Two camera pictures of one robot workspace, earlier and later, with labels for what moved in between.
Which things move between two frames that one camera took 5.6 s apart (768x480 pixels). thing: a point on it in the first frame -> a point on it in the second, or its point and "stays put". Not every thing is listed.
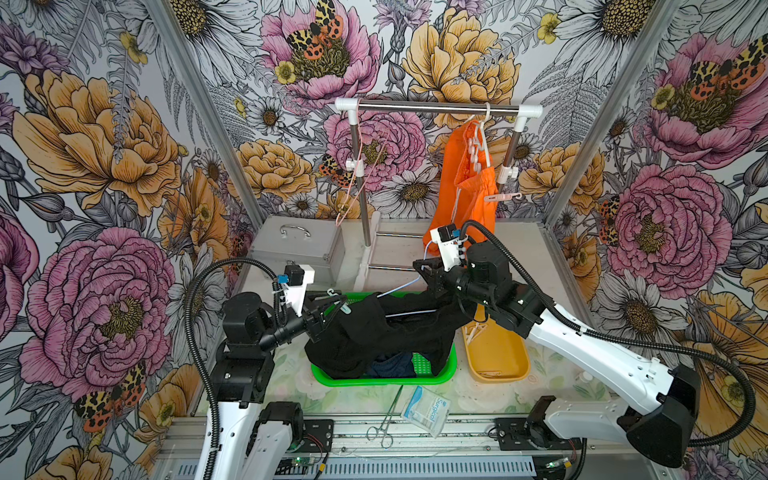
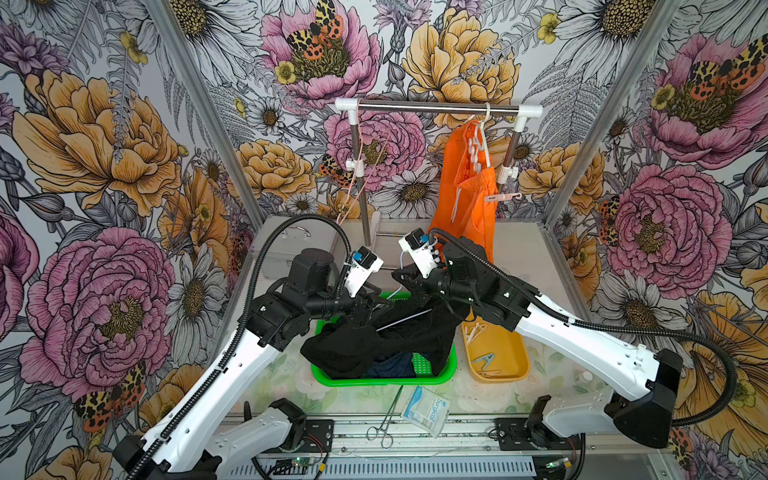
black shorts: (418, 322) stays put
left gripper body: (311, 320) -> (357, 310)
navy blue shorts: (397, 366) stays put
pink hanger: (361, 178) stays put
